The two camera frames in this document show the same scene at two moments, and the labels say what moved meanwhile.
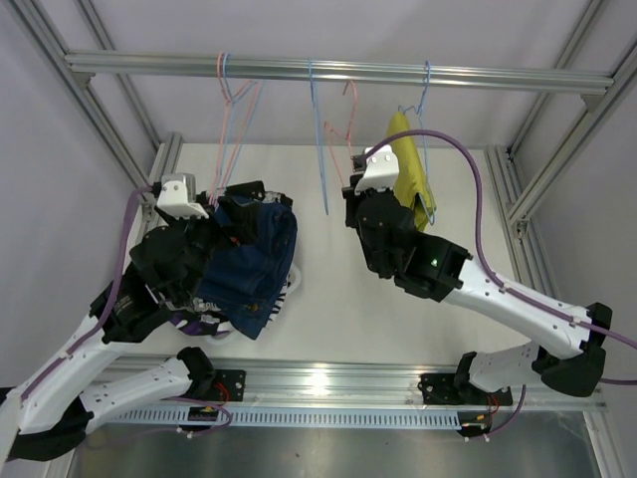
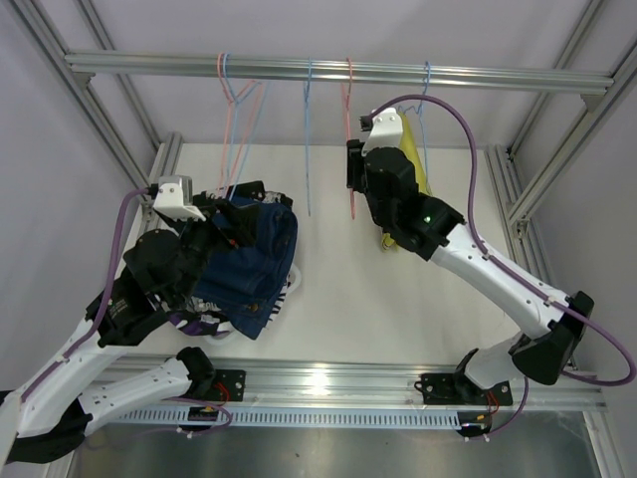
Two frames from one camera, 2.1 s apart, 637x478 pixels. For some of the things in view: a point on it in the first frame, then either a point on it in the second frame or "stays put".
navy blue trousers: (245, 282) stays put
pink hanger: (346, 135) to (346, 93)
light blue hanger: (419, 109) stays put
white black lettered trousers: (206, 307) stays put
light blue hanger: (317, 124) to (308, 94)
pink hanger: (225, 119) to (230, 103)
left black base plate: (229, 384) stays put
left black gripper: (241, 230) stays put
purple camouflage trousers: (208, 324) stays put
